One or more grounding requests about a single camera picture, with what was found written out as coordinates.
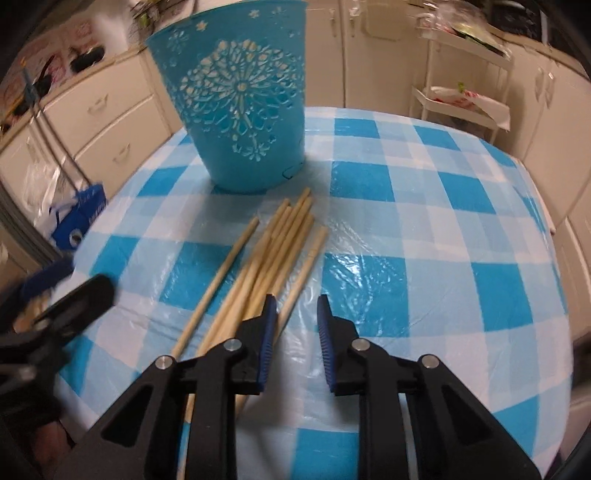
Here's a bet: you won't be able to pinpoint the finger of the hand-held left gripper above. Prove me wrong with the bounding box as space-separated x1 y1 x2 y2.
28 275 116 333
14 261 77 301

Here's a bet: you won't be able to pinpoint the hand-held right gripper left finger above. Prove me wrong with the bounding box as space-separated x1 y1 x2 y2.
54 294 278 480

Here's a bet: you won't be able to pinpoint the translucent hanging bag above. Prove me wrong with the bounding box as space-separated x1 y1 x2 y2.
360 0 403 38

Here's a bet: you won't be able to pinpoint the pile of wooden chopsticks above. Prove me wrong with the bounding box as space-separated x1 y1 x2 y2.
171 187 331 423

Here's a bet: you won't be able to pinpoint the white trolley rack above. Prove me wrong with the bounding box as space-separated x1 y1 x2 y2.
410 18 514 145

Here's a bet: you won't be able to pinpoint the pink wall stickers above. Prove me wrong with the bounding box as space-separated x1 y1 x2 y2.
4 25 114 109

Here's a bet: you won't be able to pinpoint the clear plastic bag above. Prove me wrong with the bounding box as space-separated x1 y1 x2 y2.
416 0 509 52

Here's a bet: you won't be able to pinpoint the black kettle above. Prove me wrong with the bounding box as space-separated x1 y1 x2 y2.
69 45 106 71

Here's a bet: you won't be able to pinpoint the blue shopping bag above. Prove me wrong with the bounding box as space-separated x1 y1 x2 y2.
51 184 108 250

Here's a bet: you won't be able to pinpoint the mop poles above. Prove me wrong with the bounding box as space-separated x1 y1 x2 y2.
18 69 93 195

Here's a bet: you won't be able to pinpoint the white red printed plastic bag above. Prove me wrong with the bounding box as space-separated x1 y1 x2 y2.
427 84 512 133

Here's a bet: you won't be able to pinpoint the cream tall cabinet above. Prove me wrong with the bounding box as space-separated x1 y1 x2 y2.
489 32 591 222

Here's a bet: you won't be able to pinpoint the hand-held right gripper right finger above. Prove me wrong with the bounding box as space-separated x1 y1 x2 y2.
317 294 541 480

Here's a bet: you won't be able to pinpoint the cream drawer cabinet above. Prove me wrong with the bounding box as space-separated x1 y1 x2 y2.
0 48 182 222

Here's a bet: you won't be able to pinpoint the cream door cabinet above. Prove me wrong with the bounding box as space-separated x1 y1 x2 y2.
305 0 437 112

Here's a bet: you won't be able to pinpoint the blue checkered tablecloth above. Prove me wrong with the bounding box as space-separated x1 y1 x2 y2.
53 106 573 480

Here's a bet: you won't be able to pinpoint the blue cutout pattern cup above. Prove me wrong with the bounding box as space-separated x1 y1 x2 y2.
145 0 309 193

